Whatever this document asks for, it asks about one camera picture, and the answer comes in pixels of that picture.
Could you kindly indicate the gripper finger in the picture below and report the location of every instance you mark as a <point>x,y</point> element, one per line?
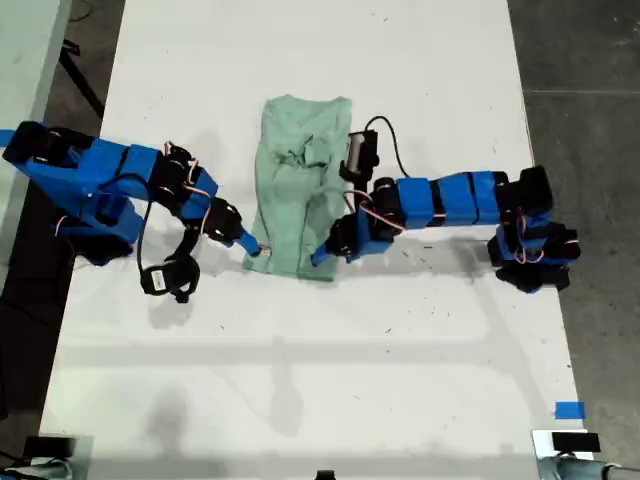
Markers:
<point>249,243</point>
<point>325,252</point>

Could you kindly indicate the pale green T-shirt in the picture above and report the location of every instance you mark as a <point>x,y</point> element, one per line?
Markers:
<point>285,210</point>

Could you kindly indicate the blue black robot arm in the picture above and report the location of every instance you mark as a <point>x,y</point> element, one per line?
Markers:
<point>100,170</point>
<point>450,200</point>

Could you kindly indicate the black stand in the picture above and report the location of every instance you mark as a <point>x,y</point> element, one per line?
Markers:
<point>80,75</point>

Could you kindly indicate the small black clamp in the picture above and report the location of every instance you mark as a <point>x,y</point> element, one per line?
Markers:
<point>326,475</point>

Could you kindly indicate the blue tape strip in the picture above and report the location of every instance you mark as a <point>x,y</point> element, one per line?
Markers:
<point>570,410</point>
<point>7,137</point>

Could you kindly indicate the white side table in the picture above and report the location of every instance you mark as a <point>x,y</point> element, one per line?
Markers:
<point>25,75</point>

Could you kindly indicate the small black box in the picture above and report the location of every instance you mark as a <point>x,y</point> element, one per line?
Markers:
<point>575,441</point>
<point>47,446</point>

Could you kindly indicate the grey metal tube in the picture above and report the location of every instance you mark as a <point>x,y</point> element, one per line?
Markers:
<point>585,470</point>
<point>40,471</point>

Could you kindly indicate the short black camera stalk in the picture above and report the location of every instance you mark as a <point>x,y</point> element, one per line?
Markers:
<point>186,245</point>
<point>361,186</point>

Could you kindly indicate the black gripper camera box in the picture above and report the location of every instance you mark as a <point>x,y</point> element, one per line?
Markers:
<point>160,280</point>
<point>360,152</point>

